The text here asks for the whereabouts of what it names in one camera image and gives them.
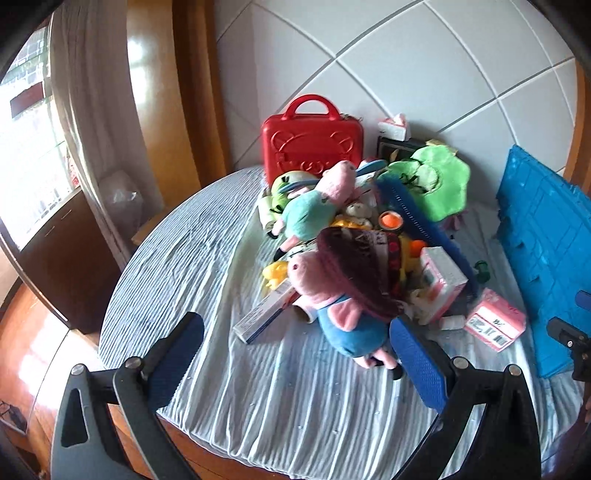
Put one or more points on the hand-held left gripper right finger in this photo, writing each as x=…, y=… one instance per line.
x=415, y=364

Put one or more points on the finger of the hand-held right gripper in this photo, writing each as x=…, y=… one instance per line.
x=584, y=301
x=575, y=339

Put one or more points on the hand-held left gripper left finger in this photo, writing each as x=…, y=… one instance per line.
x=178, y=360

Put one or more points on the blue plastic storage container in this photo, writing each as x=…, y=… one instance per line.
x=540, y=258

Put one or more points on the pig plush blue body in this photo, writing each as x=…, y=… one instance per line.
x=346, y=318

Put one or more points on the small white bottle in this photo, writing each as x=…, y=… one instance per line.
x=452, y=322

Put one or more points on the striped bed sheet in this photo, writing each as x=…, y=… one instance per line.
x=207, y=300

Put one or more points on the pink tissue pack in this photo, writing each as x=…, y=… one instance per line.
x=496, y=321

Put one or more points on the pink white tissue box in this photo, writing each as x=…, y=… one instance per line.
x=443, y=277

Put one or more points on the toothpaste box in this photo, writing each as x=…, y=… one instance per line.
x=268, y=314

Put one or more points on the small green jar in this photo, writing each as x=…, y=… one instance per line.
x=483, y=271

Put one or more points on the maroon knitted cloth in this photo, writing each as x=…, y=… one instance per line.
x=360, y=267

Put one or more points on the yellow plush toy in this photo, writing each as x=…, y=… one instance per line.
x=274, y=274

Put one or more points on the orange lid jar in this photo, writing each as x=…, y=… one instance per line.
x=390, y=220

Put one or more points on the long blue fuzzy brush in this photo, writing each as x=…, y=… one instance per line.
x=415, y=217

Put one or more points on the dark wooden cabinet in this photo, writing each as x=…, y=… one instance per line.
x=60, y=267

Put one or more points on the small white bear plush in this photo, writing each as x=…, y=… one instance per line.
x=356, y=210

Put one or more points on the white plastic bag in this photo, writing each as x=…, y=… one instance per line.
x=120, y=198

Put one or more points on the green plush toy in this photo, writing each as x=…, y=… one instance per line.
x=434, y=184

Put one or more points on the pig plush teal body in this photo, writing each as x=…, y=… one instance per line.
x=309, y=212

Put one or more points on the green white frog plush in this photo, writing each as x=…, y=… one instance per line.
x=291, y=184

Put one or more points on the black box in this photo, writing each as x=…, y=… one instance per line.
x=392, y=148

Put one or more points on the red toy suitcase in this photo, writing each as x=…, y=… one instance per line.
x=304, y=143

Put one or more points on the window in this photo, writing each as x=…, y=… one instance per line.
x=32, y=152

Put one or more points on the white curtain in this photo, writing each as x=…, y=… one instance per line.
x=87, y=115

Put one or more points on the white padded headboard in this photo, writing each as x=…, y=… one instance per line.
x=369, y=60

